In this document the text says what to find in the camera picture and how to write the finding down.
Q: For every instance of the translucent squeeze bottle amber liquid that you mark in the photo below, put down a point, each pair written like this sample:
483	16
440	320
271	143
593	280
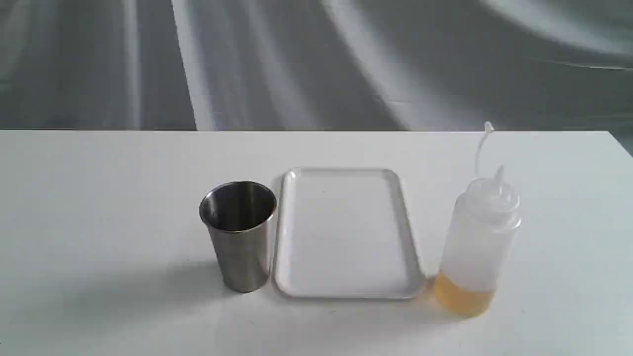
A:
485	219

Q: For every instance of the stainless steel cup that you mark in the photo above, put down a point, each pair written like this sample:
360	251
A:
238	217

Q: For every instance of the white plastic tray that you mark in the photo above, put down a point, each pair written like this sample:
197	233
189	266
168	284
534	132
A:
345	233

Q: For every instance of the grey backdrop curtain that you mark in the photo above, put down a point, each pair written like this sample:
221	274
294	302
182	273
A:
317	65

